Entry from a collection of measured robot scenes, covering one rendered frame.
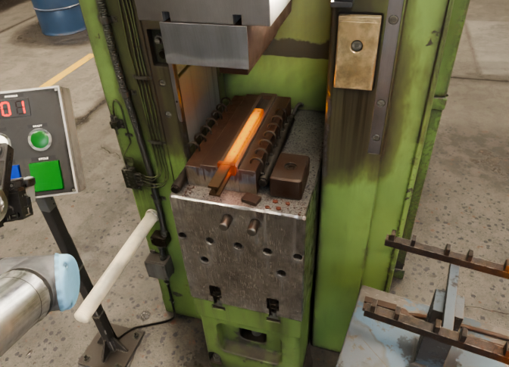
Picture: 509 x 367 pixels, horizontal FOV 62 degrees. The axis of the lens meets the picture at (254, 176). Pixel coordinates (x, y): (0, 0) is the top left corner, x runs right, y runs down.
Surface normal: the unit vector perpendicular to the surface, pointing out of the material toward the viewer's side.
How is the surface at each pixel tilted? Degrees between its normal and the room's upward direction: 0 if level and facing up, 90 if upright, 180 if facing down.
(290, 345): 90
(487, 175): 0
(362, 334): 0
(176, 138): 90
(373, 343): 0
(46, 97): 60
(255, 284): 90
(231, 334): 90
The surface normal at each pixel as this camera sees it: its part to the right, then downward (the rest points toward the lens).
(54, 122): 0.11, 0.12
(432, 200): -0.05, -0.79
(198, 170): -0.29, 0.60
